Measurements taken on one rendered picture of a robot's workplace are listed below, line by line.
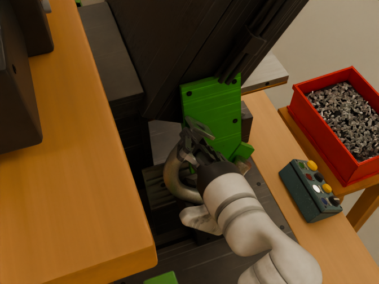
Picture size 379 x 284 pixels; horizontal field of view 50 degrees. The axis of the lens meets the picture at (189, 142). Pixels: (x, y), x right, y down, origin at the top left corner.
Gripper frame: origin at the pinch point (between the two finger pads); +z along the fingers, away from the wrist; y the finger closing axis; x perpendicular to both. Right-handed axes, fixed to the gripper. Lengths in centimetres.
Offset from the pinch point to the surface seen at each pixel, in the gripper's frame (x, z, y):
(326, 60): -37, 139, -156
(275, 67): -18.2, 17.7, -19.5
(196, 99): -6.1, 2.9, 3.2
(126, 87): 0.6, 10.2, 12.2
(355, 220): 6, 15, -93
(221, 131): -3.2, 2.9, -6.3
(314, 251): 7.1, -11.0, -38.8
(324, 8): -65, 185, -166
